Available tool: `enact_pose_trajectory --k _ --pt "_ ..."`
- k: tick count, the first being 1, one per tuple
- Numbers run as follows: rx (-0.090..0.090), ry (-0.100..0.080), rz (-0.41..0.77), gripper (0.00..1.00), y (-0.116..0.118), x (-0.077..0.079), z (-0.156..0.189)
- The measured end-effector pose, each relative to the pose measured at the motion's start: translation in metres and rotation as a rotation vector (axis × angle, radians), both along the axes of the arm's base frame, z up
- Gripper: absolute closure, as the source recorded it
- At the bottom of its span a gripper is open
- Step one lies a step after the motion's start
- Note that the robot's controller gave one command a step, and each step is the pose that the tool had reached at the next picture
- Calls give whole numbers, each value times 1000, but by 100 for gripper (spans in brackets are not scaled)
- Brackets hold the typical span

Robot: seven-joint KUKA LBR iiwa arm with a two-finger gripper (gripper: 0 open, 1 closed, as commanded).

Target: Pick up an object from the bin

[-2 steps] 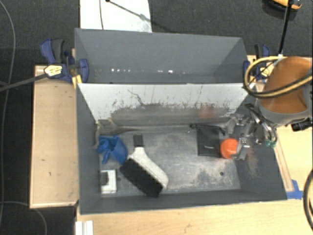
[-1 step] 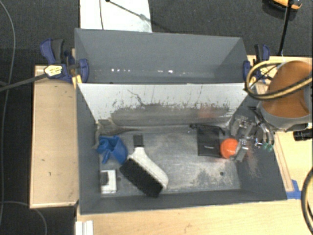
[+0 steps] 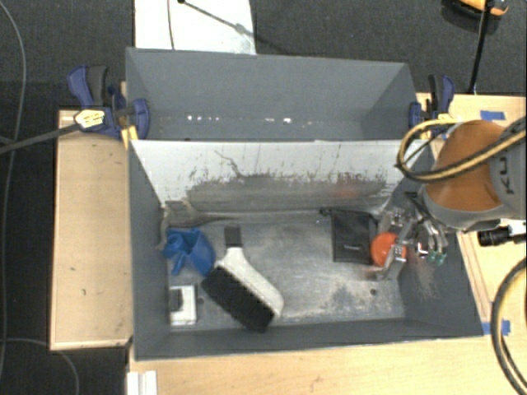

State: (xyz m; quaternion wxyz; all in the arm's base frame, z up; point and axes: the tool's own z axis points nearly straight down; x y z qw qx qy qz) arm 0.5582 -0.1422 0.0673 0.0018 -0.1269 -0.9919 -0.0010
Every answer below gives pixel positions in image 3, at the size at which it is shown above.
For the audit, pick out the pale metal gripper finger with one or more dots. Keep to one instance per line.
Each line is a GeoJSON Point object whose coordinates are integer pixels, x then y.
{"type": "Point", "coordinates": [386, 224]}
{"type": "Point", "coordinates": [394, 261]}

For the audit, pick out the orange ball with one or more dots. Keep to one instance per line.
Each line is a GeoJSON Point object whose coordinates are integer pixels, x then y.
{"type": "Point", "coordinates": [382, 248]}

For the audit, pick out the black flat box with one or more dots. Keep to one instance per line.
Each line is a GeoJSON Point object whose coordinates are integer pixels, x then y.
{"type": "Point", "coordinates": [351, 237]}

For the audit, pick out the grey metal bin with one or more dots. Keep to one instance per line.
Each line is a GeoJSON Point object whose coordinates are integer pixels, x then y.
{"type": "Point", "coordinates": [304, 294]}

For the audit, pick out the white brush with black bristles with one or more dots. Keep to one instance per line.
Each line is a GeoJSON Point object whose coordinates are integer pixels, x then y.
{"type": "Point", "coordinates": [247, 290]}

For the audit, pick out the blue plastic cup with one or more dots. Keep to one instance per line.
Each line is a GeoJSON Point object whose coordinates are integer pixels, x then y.
{"type": "Point", "coordinates": [190, 248]}

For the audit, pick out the small white and black box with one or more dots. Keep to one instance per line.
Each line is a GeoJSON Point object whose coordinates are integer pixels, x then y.
{"type": "Point", "coordinates": [183, 305]}

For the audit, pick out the pale wood board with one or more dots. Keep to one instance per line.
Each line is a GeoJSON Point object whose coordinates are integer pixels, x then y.
{"type": "Point", "coordinates": [90, 237]}

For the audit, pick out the black cylinder on white bracket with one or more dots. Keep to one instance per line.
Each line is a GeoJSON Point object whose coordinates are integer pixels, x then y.
{"type": "Point", "coordinates": [496, 235]}

